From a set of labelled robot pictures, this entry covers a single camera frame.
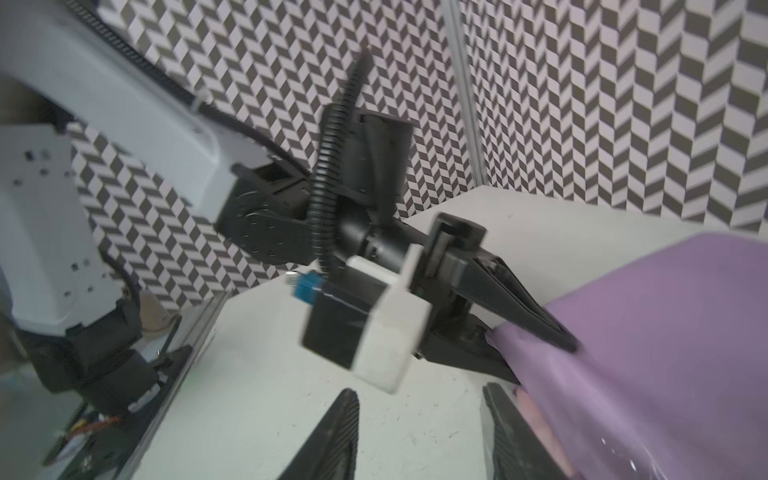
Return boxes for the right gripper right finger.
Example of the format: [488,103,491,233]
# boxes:
[482,383,567,480]

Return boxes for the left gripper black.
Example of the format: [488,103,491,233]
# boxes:
[332,109,579,385]

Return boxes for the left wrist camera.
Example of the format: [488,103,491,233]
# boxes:
[289,244,432,394]

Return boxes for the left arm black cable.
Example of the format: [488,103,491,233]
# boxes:
[59,0,376,283]

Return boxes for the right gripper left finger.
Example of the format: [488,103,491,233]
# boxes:
[278,388,360,480]

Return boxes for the pink wrapping paper sheet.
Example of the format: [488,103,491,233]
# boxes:
[490,233,767,479]

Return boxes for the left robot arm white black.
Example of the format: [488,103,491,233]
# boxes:
[1,1,576,430]

